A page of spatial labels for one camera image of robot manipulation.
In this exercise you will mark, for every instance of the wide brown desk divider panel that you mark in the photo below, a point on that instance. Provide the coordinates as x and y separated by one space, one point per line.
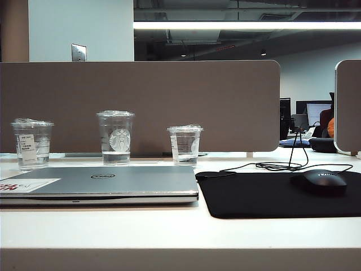
169 98

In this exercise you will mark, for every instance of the silver Dell laptop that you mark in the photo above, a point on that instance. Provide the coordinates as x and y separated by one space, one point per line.
127 183

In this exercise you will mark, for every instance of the black mouse pad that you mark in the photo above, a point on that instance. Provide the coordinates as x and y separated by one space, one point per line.
253 197

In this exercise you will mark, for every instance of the small clear plastic cup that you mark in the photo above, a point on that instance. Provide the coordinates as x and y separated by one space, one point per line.
184 148

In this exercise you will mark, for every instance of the tall clear Starbucks logo cup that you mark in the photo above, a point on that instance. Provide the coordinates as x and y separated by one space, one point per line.
119 141

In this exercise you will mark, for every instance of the white divider bracket foot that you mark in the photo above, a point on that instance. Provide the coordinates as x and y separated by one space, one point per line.
250 154

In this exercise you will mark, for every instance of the lit computer monitor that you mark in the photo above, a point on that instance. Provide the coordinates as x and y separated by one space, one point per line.
314 114

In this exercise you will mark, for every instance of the clear cup with paper label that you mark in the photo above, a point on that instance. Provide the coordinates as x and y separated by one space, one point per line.
28 159

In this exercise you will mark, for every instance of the white ceiling light strip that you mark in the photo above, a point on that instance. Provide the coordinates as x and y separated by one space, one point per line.
239 25

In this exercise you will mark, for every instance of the person in red shirt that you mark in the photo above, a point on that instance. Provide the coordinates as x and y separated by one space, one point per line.
327 118

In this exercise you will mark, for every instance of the dark oval pouch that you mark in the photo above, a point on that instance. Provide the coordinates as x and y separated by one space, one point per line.
321 144

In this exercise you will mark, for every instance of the narrow brown desk divider panel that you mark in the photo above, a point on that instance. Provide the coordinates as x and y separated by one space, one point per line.
349 113

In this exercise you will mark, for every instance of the metal wall plate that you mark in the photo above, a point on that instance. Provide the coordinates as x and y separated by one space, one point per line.
79 52

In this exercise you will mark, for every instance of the blue cloth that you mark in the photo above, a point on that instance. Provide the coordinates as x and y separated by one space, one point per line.
293 143

